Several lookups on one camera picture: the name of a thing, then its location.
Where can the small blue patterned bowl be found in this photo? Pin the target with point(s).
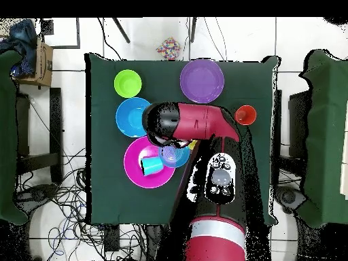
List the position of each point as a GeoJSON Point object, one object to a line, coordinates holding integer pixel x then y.
{"type": "Point", "coordinates": [176, 157]}

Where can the pale yellow translucent cup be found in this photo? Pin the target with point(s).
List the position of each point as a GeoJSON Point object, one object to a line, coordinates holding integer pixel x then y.
{"type": "Point", "coordinates": [193, 144]}

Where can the blue cup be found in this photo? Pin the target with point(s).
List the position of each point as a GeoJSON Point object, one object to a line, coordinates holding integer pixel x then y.
{"type": "Point", "coordinates": [152, 165]}

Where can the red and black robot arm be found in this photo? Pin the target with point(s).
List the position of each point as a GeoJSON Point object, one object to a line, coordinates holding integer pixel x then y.
{"type": "Point", "coordinates": [201, 122]}

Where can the pink bowl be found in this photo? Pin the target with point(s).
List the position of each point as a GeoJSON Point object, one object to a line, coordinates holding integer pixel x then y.
{"type": "Point", "coordinates": [133, 163]}

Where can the large blue bowl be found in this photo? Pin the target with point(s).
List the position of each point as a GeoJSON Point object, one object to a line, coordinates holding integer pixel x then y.
{"type": "Point", "coordinates": [129, 117]}

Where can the purple bowl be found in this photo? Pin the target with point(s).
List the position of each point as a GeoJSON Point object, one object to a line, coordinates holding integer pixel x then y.
{"type": "Point", "coordinates": [202, 81]}

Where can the green bowl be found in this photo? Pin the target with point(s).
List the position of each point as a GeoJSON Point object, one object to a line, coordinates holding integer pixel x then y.
{"type": "Point", "coordinates": [127, 83]}

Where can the orange cup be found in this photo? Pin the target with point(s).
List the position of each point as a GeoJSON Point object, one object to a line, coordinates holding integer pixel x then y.
{"type": "Point", "coordinates": [246, 115]}

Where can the dark green table cloth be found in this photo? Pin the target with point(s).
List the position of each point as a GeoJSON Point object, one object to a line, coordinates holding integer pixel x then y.
{"type": "Point", "coordinates": [108, 190]}

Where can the colourful patterned box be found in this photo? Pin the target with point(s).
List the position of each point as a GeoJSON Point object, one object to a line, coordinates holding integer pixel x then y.
{"type": "Point", "coordinates": [168, 49]}

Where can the black tripod leg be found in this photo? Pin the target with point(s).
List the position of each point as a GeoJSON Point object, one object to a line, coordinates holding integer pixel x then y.
{"type": "Point", "coordinates": [193, 30]}
{"type": "Point", "coordinates": [121, 30]}

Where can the cardboard box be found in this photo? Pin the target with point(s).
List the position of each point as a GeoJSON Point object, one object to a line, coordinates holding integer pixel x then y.
{"type": "Point", "coordinates": [44, 65]}

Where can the green cloth side table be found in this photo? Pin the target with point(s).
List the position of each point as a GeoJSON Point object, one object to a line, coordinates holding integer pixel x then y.
{"type": "Point", "coordinates": [326, 136]}
{"type": "Point", "coordinates": [8, 136]}

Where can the blue cloth bundle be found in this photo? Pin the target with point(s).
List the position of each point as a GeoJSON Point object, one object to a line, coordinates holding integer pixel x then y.
{"type": "Point", "coordinates": [21, 35]}

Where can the black stool frame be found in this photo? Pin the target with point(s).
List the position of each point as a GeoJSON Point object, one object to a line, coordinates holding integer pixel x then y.
{"type": "Point", "coordinates": [55, 122]}

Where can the black pedestal leg with caster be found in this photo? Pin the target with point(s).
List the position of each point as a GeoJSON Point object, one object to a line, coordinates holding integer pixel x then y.
{"type": "Point", "coordinates": [289, 197]}
{"type": "Point", "coordinates": [38, 193]}

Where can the black floor frame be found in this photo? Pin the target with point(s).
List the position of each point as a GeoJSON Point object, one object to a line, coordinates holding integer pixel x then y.
{"type": "Point", "coordinates": [78, 32]}

